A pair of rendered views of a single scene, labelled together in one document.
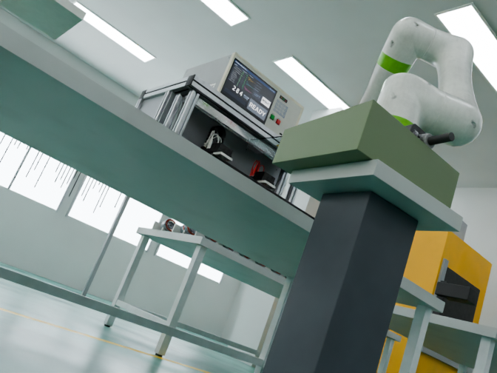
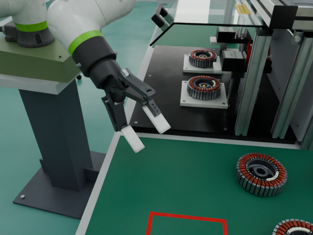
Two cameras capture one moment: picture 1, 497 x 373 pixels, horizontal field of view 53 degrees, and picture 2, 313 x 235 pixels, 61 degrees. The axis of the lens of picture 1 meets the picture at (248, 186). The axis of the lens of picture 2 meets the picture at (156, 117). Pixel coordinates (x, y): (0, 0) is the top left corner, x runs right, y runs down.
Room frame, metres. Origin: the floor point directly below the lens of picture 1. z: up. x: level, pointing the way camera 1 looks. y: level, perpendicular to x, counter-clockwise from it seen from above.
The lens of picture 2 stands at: (2.33, -0.78, 1.25)
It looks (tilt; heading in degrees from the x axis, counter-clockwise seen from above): 36 degrees down; 132
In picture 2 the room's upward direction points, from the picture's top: straight up
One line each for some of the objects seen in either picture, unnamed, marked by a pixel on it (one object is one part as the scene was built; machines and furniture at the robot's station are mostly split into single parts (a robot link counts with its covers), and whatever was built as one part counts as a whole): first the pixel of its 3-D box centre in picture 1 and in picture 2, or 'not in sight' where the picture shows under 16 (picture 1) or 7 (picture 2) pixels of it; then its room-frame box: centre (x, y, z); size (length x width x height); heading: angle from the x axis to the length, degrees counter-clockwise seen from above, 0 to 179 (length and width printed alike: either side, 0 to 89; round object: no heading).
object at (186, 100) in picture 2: not in sight; (203, 93); (1.93, -0.09, 0.78); 0.15 x 0.15 x 0.01; 35
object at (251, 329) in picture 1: (297, 232); not in sight; (6.08, -0.77, 1.65); 0.50 x 0.45 x 3.30; 35
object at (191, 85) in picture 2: not in sight; (203, 87); (1.93, -0.09, 0.80); 0.11 x 0.11 x 0.04
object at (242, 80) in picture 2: not in sight; (248, 90); (2.04, -0.01, 0.80); 0.07 x 0.05 x 0.06; 125
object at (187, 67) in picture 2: not in sight; (201, 63); (1.79, 0.10, 0.78); 0.15 x 0.15 x 0.01; 35
